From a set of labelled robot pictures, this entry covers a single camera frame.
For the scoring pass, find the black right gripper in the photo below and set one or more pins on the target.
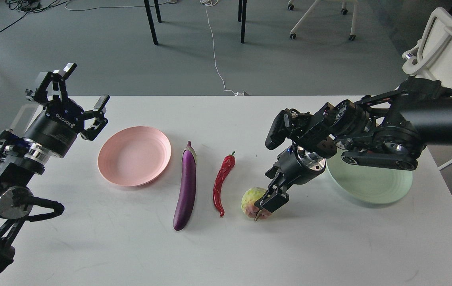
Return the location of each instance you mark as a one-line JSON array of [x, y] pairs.
[[294, 165]]

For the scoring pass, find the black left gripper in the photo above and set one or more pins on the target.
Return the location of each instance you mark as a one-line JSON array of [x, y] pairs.
[[57, 126]]

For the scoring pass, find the red chili pepper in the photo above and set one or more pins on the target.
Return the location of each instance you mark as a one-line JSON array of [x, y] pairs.
[[226, 166]]

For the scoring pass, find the purple eggplant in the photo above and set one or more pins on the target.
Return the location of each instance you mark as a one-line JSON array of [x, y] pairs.
[[186, 199]]

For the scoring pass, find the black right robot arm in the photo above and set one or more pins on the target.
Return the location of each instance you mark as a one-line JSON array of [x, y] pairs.
[[389, 130]]

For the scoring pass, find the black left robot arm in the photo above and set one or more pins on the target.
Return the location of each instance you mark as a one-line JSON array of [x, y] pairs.
[[19, 161]]

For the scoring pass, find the pink plate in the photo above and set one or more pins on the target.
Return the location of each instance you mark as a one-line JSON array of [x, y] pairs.
[[134, 156]]

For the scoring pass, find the light green plate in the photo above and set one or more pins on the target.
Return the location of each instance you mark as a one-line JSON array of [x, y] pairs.
[[373, 185]]

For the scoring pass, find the black table leg left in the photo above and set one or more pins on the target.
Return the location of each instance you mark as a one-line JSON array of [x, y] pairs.
[[151, 19]]

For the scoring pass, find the black table leg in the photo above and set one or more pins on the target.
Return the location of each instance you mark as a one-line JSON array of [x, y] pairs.
[[151, 19], [241, 17]]

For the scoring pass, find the black table leg right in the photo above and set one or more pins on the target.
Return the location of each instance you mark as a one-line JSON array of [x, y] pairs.
[[241, 17]]

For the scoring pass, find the white office chair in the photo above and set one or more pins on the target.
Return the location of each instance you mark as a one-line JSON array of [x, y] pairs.
[[444, 51]]

